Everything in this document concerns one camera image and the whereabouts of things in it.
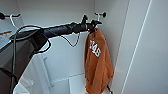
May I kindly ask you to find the orange label strip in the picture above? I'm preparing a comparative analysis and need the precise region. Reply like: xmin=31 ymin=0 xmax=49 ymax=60
xmin=0 ymin=30 xmax=13 ymax=36

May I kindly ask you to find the small dark wall fitting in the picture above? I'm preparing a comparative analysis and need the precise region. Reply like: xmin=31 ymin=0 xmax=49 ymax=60
xmin=105 ymin=83 xmax=112 ymax=92

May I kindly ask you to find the thin grey wrist cable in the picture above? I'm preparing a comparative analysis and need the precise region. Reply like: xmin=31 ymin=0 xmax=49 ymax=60
xmin=59 ymin=32 xmax=82 ymax=48

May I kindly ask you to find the white wardrobe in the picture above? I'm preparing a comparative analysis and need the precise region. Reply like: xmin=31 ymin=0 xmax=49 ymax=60
xmin=0 ymin=0 xmax=153 ymax=94

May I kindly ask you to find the grey looped arm cable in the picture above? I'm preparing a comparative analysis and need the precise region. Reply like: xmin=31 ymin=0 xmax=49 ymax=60
xmin=9 ymin=24 xmax=44 ymax=94

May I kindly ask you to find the orange garment with white print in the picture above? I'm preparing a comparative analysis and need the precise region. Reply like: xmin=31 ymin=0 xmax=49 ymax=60
xmin=83 ymin=28 xmax=114 ymax=94

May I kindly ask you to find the white wardrobe door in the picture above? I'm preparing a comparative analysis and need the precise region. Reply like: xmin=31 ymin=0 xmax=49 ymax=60
xmin=121 ymin=0 xmax=168 ymax=94

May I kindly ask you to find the black hook near orange label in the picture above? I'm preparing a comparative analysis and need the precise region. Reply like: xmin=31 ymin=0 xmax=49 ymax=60
xmin=0 ymin=12 xmax=22 ymax=20

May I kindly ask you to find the black wardrobe hook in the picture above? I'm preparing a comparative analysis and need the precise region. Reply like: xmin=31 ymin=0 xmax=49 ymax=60
xmin=94 ymin=11 xmax=108 ymax=18

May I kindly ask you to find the white hanger with white shirt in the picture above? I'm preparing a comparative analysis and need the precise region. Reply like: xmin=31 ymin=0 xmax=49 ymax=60
xmin=9 ymin=13 xmax=18 ymax=29

